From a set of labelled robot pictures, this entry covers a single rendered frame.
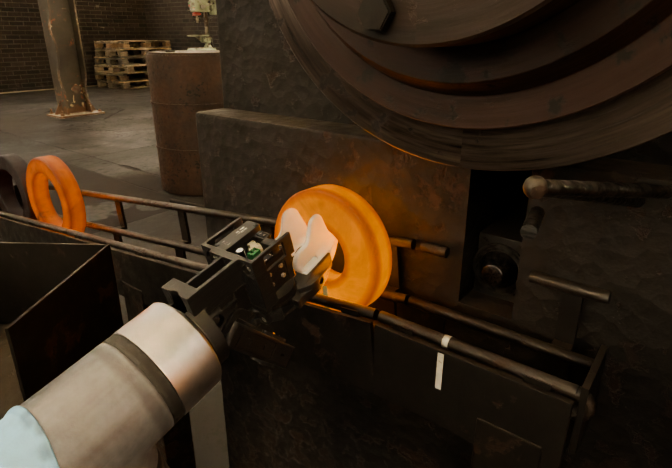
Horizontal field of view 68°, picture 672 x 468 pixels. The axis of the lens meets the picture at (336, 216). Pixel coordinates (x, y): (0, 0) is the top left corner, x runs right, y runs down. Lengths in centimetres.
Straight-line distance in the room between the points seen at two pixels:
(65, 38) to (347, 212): 691
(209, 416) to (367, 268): 103
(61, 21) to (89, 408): 702
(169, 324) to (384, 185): 29
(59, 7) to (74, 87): 95
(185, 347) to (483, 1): 32
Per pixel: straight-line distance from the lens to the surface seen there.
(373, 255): 53
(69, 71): 735
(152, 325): 43
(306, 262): 52
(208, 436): 145
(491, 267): 56
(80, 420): 41
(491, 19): 31
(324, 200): 55
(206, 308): 45
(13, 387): 70
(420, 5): 33
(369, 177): 59
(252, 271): 45
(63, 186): 110
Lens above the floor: 98
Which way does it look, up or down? 20 degrees down
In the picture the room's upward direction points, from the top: straight up
